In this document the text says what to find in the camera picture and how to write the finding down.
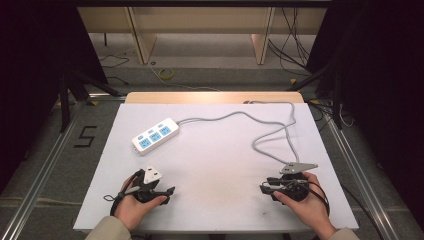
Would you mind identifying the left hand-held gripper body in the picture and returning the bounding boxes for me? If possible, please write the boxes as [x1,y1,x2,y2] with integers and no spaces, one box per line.
[132,165,164,204]

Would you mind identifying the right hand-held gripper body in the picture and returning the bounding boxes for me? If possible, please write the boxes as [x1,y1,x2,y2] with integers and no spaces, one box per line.
[275,162,319,203]

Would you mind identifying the white power strip blue sockets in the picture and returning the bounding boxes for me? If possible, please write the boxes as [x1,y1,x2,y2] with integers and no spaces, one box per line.
[131,117,181,157]

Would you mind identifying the grey power strip cable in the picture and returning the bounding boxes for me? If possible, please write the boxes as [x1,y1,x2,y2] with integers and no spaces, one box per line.
[175,100,301,166]

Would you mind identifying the person's left hand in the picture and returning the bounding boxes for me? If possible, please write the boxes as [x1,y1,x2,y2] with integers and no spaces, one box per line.
[114,173,169,232]

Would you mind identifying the person's right hand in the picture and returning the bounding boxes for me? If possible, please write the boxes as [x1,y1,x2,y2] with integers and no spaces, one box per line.
[272,171,336,236]

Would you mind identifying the white table cover board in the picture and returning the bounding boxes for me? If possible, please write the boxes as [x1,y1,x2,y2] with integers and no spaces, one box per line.
[73,102,360,232]

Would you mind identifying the black tripod stand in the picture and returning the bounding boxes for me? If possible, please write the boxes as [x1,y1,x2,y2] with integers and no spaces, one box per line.
[58,69,122,134]
[287,61,345,131]

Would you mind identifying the wooden table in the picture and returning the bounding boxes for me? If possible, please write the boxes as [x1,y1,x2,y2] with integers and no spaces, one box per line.
[124,91,305,105]

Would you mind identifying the yellow tape roll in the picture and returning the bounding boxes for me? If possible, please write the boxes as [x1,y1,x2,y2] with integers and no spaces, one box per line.
[157,67,175,81]

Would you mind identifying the black curtain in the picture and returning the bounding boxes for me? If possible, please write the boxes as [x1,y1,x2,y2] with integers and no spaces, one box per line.
[0,0,110,196]
[304,0,424,231]

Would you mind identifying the light wooden bench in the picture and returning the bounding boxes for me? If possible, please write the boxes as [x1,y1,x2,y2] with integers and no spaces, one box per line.
[77,6,328,66]

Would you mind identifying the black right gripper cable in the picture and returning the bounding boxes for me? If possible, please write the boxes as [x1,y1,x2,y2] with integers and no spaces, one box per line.
[306,180,332,216]

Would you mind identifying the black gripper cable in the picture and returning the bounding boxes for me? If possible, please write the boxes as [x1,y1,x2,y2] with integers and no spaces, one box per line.
[306,180,332,216]
[103,169,145,217]

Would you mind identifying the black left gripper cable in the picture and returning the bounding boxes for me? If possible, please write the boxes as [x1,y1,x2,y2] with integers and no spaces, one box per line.
[103,169,145,217]

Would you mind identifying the metal floor rail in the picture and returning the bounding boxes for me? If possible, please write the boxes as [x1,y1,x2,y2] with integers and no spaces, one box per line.
[308,98,403,240]
[0,93,127,240]

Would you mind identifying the white floor cable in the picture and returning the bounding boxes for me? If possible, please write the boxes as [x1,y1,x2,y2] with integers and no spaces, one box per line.
[147,62,222,93]

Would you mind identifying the thin black floor cable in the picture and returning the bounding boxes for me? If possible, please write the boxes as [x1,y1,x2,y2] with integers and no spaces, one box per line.
[98,54,131,86]

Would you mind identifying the black floor cable bundle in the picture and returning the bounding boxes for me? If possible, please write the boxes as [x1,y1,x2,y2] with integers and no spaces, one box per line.
[267,6,318,77]

